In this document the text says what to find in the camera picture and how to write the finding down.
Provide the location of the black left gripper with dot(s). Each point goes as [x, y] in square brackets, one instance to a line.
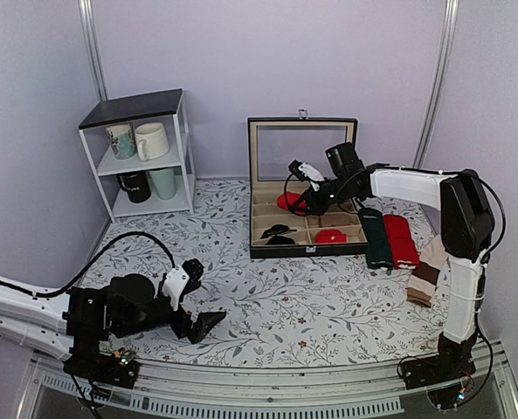
[199, 328]

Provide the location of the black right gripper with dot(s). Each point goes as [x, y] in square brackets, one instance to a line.
[314, 202]

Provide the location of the red and beige sock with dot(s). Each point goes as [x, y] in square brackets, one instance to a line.
[289, 202]

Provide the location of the black compartment storage box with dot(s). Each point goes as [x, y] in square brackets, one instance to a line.
[273, 143]

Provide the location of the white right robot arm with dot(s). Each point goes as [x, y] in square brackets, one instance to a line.
[466, 230]

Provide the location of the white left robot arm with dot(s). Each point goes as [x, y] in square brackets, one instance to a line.
[70, 325]

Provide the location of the rolled black sock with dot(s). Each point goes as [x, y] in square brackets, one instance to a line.
[278, 234]

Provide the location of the rolled red sock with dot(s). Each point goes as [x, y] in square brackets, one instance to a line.
[331, 236]

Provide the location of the dark green sock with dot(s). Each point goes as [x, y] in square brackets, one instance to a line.
[378, 253]

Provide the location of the light green tumbler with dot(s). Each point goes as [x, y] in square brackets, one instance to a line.
[164, 182]

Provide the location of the red sock with white band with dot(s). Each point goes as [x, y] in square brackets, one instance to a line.
[403, 248]

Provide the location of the black mug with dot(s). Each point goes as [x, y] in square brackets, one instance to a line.
[135, 185]

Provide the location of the white mug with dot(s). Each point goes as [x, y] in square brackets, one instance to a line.
[151, 141]

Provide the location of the cream and brown sock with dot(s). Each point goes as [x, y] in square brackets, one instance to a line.
[422, 283]

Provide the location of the white shelf with black top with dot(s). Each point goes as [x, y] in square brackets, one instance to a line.
[167, 107]

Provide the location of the teal patterned mug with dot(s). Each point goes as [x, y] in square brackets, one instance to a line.
[121, 140]

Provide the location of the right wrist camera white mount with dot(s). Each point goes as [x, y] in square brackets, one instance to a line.
[308, 173]

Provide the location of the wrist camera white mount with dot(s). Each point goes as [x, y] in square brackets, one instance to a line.
[308, 173]
[173, 285]

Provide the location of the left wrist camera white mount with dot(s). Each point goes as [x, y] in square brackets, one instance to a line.
[173, 285]

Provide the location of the aluminium front frame rail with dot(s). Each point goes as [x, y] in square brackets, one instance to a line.
[376, 390]

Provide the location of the right metal corner post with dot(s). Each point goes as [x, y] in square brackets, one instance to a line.
[444, 53]

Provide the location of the metal corner post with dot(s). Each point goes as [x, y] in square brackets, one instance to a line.
[444, 53]
[92, 48]

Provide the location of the left metal corner post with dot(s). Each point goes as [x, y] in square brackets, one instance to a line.
[92, 48]

